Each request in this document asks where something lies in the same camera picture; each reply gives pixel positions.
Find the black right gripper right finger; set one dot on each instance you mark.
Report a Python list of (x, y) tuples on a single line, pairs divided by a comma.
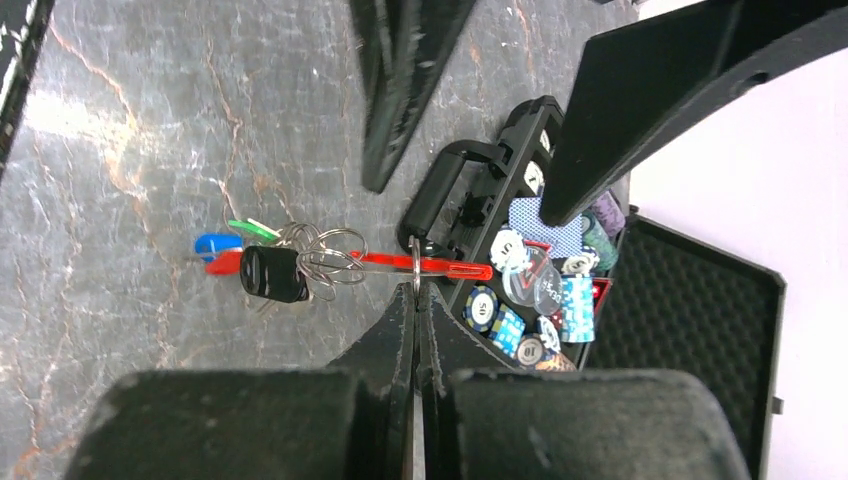
[(466, 398)]

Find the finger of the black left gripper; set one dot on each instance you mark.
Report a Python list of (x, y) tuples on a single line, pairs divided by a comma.
[(403, 47), (640, 86)]

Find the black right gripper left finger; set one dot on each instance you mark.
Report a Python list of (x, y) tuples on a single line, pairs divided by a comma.
[(381, 360)]

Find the red keyring with key bunch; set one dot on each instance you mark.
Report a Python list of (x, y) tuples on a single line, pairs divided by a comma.
[(298, 262)]

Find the clear dealer button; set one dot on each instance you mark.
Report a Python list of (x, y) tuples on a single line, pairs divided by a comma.
[(534, 283)]

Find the purple poker chip stack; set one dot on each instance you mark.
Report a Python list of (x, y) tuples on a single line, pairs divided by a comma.
[(609, 214)]

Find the light blue chip stack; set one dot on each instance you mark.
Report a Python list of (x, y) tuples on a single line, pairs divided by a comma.
[(577, 308)]

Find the blue patterned card deck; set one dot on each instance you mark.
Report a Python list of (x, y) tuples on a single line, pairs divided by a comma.
[(564, 240)]

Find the black poker chip case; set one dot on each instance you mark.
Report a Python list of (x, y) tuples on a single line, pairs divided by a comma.
[(670, 301)]

